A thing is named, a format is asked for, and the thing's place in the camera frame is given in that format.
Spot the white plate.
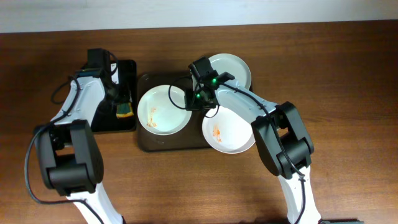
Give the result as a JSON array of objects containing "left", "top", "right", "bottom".
[
  {"left": 209, "top": 54, "right": 252, "bottom": 90},
  {"left": 137, "top": 85, "right": 192, "bottom": 136},
  {"left": 202, "top": 106, "right": 255, "bottom": 154}
]

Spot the white plate top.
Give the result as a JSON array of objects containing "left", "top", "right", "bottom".
[{"left": 209, "top": 54, "right": 252, "bottom": 90}]

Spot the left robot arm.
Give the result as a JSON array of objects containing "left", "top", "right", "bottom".
[{"left": 29, "top": 68, "right": 125, "bottom": 223}]

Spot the green yellow sponge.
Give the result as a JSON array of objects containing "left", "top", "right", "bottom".
[{"left": 116, "top": 103, "right": 134, "bottom": 119}]

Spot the black plastic tray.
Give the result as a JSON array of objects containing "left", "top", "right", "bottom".
[{"left": 91, "top": 60, "right": 136, "bottom": 133}]

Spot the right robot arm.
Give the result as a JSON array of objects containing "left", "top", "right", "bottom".
[{"left": 185, "top": 79, "right": 324, "bottom": 223}]

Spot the brown serving tray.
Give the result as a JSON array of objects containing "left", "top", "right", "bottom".
[{"left": 136, "top": 71, "right": 210, "bottom": 152}]

